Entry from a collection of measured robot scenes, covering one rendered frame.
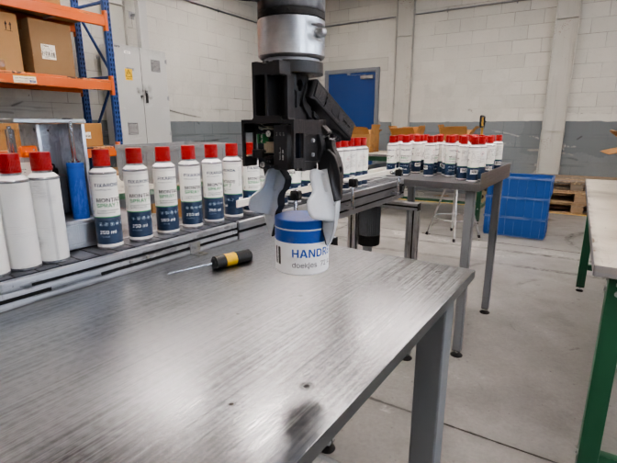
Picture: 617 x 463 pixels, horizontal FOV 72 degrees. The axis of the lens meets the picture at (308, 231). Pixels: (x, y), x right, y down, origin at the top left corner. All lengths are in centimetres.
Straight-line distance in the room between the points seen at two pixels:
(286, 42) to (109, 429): 44
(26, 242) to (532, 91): 732
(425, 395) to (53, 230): 83
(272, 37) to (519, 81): 729
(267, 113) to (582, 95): 728
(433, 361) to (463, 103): 701
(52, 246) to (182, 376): 44
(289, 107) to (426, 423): 81
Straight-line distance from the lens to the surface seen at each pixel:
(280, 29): 49
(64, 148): 109
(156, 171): 105
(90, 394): 58
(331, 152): 51
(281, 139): 47
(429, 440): 111
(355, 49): 859
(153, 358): 63
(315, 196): 49
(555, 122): 760
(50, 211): 91
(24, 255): 91
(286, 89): 48
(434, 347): 98
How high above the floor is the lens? 113
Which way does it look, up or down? 14 degrees down
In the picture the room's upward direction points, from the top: straight up
